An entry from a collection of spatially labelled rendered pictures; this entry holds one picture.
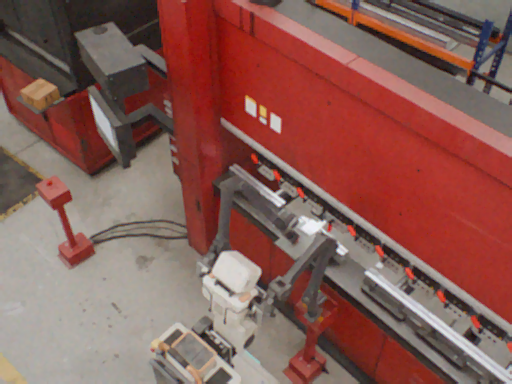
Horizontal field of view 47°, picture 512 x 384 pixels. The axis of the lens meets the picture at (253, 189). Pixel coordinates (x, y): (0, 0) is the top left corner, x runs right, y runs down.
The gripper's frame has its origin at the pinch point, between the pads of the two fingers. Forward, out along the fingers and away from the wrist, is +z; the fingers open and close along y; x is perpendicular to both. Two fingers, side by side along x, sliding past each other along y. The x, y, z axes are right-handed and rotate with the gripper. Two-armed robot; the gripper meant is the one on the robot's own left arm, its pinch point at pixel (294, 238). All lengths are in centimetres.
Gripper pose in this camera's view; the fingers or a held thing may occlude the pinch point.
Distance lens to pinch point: 366.3
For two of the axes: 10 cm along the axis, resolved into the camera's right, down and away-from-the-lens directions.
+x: -6.5, 7.6, -0.5
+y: -6.8, -5.4, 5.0
